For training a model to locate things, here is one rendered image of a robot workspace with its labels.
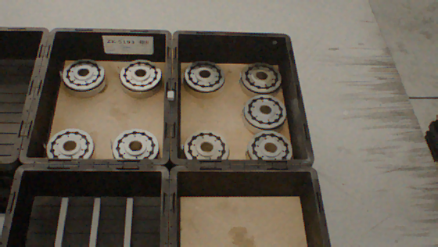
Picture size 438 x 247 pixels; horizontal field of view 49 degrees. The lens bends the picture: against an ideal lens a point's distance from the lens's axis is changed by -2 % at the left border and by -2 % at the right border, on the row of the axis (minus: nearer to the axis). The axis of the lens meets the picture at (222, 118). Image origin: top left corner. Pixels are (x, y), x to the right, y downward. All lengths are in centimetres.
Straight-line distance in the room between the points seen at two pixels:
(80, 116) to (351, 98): 78
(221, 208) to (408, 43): 204
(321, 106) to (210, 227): 57
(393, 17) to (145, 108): 209
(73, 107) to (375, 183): 79
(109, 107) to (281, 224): 49
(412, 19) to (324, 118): 175
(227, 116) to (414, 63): 175
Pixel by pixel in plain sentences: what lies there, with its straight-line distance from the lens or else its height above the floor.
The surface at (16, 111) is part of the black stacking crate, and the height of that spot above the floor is 83.
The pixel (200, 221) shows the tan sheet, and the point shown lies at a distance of 104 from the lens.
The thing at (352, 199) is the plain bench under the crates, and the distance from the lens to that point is 129.
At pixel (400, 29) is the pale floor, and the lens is 298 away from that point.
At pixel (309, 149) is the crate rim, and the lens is 105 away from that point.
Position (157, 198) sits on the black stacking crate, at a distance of 107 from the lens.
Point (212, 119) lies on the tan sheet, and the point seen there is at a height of 83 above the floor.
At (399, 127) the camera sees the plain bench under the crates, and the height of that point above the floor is 70.
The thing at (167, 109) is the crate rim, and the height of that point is 93.
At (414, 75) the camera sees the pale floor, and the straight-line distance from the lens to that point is 274.
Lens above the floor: 176
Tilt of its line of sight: 52 degrees down
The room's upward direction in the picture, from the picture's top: 8 degrees clockwise
